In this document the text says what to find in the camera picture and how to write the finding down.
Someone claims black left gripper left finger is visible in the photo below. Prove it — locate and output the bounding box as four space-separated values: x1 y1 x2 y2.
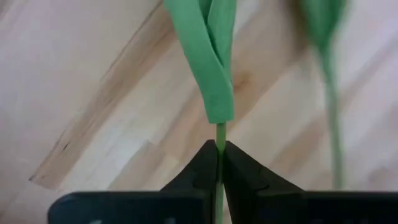
47 139 219 224

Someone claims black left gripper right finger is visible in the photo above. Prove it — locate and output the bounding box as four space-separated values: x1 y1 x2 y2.
223 140 398 224

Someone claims dark red artificial tulip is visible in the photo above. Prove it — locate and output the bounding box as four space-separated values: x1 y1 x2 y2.
297 0 348 191

